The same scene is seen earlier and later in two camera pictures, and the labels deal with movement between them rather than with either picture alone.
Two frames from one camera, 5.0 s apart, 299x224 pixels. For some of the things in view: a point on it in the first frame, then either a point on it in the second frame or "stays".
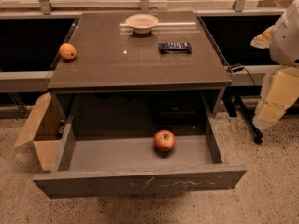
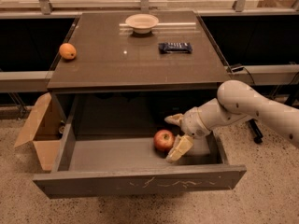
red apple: (164, 141) stays
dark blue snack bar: (179, 48) stays
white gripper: (286, 40) → (193, 123)
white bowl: (142, 23) stays
